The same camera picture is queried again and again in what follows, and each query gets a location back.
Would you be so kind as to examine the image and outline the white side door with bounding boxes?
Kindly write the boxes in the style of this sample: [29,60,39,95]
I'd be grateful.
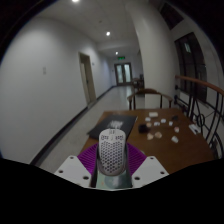
[78,51,98,107]

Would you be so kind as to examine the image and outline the glass double door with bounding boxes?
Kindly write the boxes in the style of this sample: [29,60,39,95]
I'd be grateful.
[114,62,133,86]

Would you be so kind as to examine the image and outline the white perforated computer mouse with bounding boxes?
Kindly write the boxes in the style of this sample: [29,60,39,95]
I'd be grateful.
[96,128,128,177]

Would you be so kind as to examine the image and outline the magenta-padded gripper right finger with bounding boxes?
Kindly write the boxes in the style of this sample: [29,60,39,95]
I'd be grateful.
[125,142,170,189]

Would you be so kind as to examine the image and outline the dark framed window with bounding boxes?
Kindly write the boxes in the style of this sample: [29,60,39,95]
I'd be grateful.
[174,32,209,103]

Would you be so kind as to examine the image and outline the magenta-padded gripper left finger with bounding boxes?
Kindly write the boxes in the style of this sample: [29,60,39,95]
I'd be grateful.
[54,142,100,189]

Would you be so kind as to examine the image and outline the white paper card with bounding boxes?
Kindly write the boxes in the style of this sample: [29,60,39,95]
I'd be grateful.
[188,123,202,135]

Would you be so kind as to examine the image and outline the ceiling lights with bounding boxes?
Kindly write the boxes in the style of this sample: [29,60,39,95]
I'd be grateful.
[71,0,120,56]

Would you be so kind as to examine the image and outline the small black box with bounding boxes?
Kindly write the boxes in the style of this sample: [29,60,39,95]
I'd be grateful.
[138,124,150,134]

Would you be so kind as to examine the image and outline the wood-topped black metal railing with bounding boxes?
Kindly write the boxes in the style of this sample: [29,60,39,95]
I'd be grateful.
[174,74,224,159]

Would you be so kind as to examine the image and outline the black closed laptop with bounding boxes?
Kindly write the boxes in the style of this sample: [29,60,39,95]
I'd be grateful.
[86,114,139,141]

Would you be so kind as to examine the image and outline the small dark wooden chair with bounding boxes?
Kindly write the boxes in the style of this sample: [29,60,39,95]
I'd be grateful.
[131,77,145,94]

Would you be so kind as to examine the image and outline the wooden armchair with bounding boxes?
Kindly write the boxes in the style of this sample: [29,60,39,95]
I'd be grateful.
[126,87,174,111]

